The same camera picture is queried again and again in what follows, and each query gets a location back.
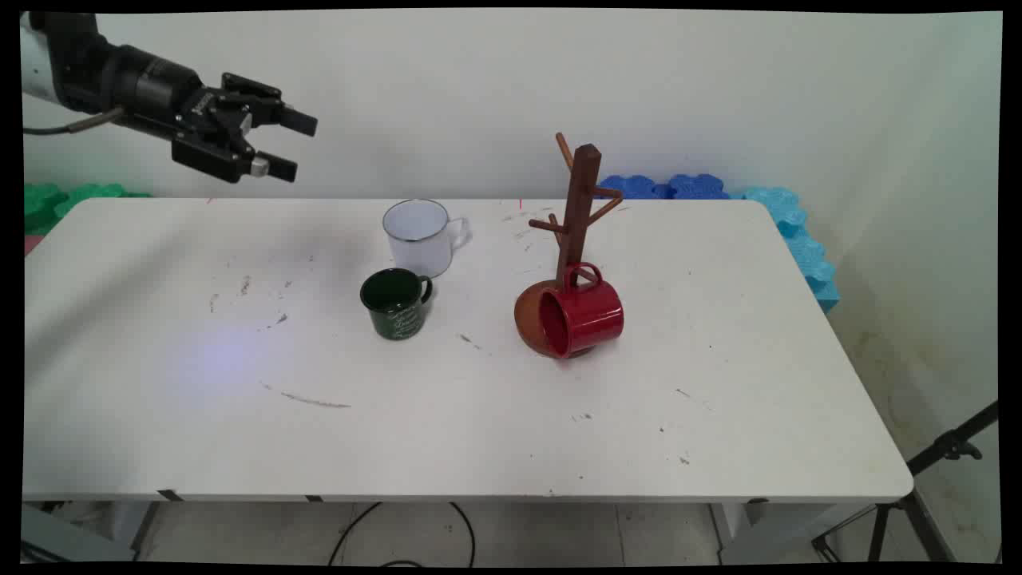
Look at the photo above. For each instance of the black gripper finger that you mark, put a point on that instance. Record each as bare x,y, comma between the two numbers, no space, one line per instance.
279,112
231,164

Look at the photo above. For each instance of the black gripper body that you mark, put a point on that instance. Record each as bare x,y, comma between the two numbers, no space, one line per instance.
160,92

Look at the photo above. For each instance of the red enamel mug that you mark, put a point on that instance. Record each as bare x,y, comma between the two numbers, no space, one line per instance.
595,315

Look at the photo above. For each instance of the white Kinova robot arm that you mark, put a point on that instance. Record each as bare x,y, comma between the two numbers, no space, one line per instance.
41,60

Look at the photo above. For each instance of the green foam mat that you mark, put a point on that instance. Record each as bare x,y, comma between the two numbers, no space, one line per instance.
56,204

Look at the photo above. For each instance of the white enamel mug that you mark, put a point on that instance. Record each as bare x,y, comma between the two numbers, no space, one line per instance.
419,239

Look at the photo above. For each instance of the pink foam mat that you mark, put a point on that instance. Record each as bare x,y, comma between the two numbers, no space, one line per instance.
30,243

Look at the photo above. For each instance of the dark green enamel mug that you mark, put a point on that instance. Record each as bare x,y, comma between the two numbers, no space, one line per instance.
395,311

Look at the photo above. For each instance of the brown wooden mug tree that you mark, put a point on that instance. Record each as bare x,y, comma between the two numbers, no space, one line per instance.
581,200

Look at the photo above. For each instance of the dark blue foam mat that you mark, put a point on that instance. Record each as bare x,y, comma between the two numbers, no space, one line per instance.
635,187
699,186

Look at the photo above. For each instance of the grey table leg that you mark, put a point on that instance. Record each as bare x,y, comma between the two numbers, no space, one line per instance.
758,531
72,531

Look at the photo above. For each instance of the cyan foam mat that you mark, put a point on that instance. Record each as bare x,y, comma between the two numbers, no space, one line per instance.
802,239

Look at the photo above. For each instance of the black camera tripod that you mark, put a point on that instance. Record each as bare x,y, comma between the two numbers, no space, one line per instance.
942,451

